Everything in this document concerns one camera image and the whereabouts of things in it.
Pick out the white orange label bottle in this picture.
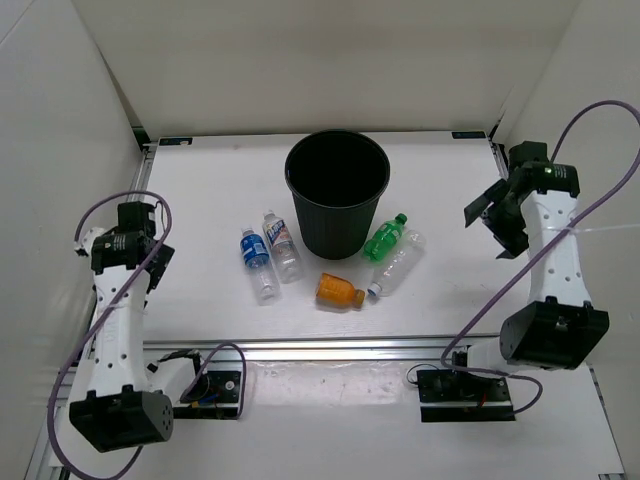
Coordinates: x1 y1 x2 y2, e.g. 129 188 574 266
262 210 303 284

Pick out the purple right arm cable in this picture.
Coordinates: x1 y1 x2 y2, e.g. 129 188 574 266
440 100 640 414

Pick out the aluminium left side rail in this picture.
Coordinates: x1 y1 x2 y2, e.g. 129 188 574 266
131 126 157 190

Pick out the blue label water bottle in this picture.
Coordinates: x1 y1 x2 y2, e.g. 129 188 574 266
240 227 280 304

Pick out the black plastic waste bin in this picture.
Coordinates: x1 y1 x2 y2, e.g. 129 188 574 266
284 130 391 260

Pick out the green soda bottle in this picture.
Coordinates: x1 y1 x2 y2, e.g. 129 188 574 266
363 213 407 262

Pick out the orange juice bottle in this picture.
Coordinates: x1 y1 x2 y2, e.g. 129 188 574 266
316 273 366 309

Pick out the aluminium right side rail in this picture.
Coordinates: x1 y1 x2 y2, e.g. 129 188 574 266
489 132 509 179

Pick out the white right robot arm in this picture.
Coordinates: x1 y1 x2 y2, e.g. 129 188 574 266
449 141 609 400

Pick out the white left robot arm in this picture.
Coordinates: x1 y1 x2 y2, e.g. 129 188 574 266
69 201 210 453

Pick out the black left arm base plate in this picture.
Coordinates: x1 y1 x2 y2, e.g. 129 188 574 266
173 370 243 420

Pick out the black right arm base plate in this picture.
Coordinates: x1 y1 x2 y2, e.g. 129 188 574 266
417 370 515 423

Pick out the aluminium front table rail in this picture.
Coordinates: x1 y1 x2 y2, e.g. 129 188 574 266
144 335 495 362

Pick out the clear unlabelled plastic bottle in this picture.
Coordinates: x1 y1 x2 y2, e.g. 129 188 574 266
367 230 426 298

